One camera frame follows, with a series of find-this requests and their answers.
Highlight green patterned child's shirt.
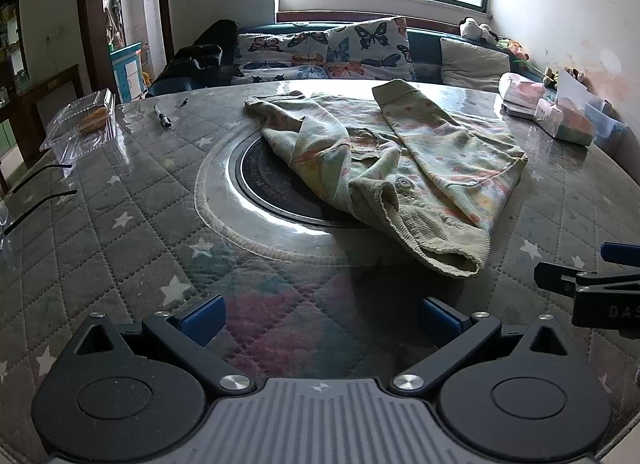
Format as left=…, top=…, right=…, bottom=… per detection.
left=245, top=80, right=527, bottom=279

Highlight clear plastic storage box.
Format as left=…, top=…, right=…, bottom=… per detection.
left=584, top=95, right=627, bottom=154

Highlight tissue box pack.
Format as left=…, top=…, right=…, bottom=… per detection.
left=534, top=70, right=594, bottom=146

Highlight pink white wipes pack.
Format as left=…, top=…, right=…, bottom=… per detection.
left=498, top=72, right=546, bottom=120

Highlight brown plush toys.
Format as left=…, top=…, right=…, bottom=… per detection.
left=542, top=66, right=585, bottom=89

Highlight round glass turntable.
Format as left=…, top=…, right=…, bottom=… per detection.
left=194, top=126, right=386, bottom=267

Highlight grey plain pillow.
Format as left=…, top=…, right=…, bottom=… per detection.
left=440, top=38, right=511, bottom=93

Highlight clear plastic food container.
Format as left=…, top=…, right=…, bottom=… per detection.
left=39, top=89, right=117, bottom=164

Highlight white plush toy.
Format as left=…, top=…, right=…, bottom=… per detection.
left=459, top=17, right=499, bottom=46

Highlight black marker pen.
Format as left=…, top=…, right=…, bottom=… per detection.
left=153, top=104, right=172, bottom=129

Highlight large butterfly pillow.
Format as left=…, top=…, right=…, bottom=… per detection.
left=326, top=16, right=416, bottom=81

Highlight blue children's cabinet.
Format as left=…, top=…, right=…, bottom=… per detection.
left=110, top=42, right=145, bottom=103

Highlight black bag on sofa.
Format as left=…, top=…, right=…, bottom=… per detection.
left=146, top=20, right=239, bottom=98

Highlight long butterfly cushion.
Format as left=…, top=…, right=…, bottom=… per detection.
left=231, top=31, right=328, bottom=84

